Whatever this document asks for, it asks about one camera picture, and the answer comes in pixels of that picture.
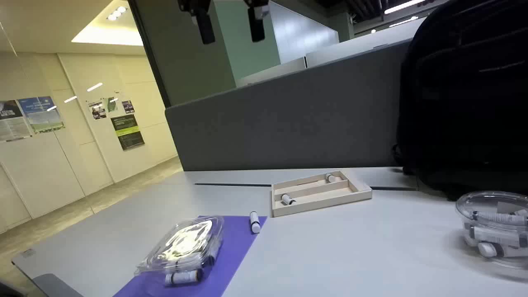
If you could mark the black backpack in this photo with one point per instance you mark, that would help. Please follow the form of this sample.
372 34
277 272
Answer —
466 92

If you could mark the grey white wall poster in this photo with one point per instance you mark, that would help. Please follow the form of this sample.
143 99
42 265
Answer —
9 120

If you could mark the blue white wall poster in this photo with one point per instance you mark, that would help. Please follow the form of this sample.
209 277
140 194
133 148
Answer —
41 113

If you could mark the clear plastic packet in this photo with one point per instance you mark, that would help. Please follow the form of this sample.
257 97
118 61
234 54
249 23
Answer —
183 244

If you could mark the ceiling light strip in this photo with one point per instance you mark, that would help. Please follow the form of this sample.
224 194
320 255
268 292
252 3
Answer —
404 5

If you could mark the green pillar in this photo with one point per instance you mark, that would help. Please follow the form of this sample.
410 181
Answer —
191 59

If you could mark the small wall photo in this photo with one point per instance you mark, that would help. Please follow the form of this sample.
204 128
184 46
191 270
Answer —
127 105
97 110
112 104

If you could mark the clear glass bowl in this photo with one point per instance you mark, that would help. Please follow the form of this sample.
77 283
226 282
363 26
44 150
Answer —
495 264

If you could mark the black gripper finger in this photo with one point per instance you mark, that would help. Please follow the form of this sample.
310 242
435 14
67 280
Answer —
255 24
204 24

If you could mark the grey partition panel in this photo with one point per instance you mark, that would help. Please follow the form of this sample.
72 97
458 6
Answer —
285 120

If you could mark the recessed ceiling light panel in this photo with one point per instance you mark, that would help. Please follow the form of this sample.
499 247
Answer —
112 24

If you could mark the black green wall poster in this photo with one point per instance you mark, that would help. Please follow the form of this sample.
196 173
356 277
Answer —
127 132

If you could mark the purple mat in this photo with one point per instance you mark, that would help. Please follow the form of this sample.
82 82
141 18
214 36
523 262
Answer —
235 247

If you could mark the wooden divided tray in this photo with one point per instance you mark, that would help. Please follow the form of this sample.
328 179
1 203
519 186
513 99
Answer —
321 196

